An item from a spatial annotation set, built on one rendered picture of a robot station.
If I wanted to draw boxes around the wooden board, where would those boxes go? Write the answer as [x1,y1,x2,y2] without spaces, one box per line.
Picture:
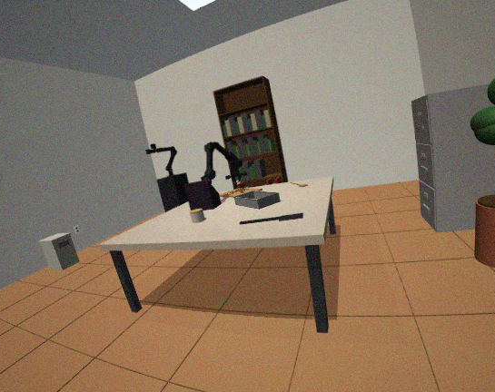
[219,189,262,198]

